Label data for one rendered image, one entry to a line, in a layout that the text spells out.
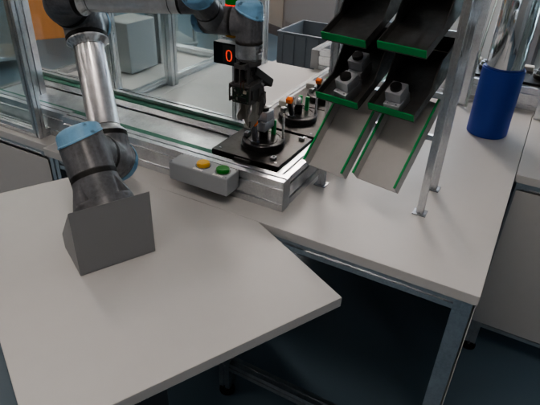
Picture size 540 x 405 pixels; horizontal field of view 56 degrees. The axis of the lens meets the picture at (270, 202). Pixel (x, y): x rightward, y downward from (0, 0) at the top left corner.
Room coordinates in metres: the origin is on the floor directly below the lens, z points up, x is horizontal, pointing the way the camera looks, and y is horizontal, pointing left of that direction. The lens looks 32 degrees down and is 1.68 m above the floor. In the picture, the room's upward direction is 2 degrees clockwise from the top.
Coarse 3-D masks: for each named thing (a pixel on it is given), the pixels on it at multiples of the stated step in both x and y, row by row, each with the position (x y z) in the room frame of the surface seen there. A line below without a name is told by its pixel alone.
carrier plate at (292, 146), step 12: (240, 132) 1.59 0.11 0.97; (228, 144) 1.49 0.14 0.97; (240, 144) 1.49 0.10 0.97; (288, 144) 1.51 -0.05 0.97; (300, 144) 1.51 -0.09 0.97; (228, 156) 1.42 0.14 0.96; (240, 156) 1.41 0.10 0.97; (252, 156) 1.41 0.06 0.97; (264, 156) 1.41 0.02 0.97; (276, 156) 1.42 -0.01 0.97; (288, 156) 1.42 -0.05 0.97; (264, 168) 1.36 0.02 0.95; (276, 168) 1.35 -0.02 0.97
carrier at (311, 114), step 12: (300, 96) 1.73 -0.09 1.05; (276, 108) 1.81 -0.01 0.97; (300, 108) 1.72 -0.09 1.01; (312, 108) 1.83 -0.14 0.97; (276, 120) 1.70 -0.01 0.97; (288, 120) 1.67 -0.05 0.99; (300, 120) 1.67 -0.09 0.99; (312, 120) 1.68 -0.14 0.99; (288, 132) 1.61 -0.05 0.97; (300, 132) 1.61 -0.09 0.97; (312, 132) 1.61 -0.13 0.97
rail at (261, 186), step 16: (64, 128) 1.68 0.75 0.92; (144, 144) 1.50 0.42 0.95; (160, 144) 1.49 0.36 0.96; (176, 144) 1.49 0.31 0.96; (144, 160) 1.52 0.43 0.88; (160, 160) 1.48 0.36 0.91; (208, 160) 1.39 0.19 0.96; (224, 160) 1.39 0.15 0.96; (240, 160) 1.39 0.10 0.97; (240, 176) 1.33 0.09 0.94; (256, 176) 1.31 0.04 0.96; (272, 176) 1.30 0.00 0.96; (288, 176) 1.31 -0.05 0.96; (240, 192) 1.34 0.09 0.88; (256, 192) 1.31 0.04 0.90; (272, 192) 1.28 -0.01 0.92; (288, 192) 1.30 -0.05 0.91; (272, 208) 1.28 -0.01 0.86
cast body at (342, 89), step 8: (344, 72) 1.32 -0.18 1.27; (352, 72) 1.33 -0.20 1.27; (336, 80) 1.31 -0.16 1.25; (344, 80) 1.30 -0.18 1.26; (352, 80) 1.30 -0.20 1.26; (360, 80) 1.35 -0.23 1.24; (336, 88) 1.32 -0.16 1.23; (344, 88) 1.30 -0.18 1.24; (352, 88) 1.30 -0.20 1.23; (360, 88) 1.33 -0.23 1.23; (344, 96) 1.29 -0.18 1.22; (352, 96) 1.31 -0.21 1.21
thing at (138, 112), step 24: (120, 96) 1.93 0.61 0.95; (144, 96) 1.90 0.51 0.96; (120, 120) 1.77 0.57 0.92; (144, 120) 1.78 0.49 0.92; (168, 120) 1.80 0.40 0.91; (192, 120) 1.74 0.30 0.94; (216, 120) 1.73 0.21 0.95; (240, 120) 1.72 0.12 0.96; (192, 144) 1.52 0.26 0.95; (216, 144) 1.60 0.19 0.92
